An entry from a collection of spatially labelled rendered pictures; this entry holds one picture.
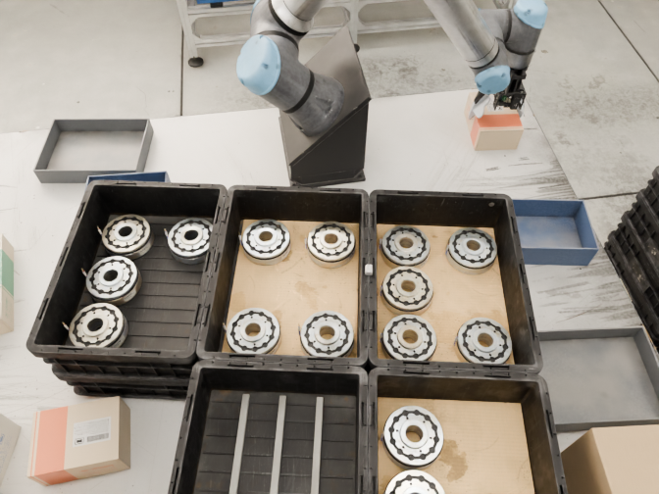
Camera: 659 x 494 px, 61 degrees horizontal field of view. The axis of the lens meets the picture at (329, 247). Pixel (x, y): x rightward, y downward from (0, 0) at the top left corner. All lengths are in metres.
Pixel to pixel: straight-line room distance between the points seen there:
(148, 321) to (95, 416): 0.20
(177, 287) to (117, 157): 0.58
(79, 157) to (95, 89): 1.43
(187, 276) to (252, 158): 0.49
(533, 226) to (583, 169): 1.27
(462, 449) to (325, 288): 0.40
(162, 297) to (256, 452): 0.38
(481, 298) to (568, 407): 0.29
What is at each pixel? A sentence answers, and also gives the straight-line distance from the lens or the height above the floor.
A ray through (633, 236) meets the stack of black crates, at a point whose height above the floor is 0.36.
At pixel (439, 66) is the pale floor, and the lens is 3.09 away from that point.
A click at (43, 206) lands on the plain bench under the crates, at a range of 1.63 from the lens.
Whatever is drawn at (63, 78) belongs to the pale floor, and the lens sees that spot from 3.25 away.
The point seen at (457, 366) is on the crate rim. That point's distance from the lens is 0.99.
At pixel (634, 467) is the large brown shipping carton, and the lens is 1.06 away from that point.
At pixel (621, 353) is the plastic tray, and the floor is 0.70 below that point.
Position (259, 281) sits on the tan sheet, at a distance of 1.17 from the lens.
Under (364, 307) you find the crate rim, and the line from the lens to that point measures 1.02.
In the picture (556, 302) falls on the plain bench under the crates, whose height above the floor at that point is 0.70.
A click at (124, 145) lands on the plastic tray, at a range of 1.69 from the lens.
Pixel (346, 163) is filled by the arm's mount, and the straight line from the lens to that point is 1.45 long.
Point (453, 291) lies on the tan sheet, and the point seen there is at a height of 0.83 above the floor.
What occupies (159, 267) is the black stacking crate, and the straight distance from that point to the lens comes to 1.24.
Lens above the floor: 1.82
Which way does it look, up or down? 55 degrees down
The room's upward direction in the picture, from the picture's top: straight up
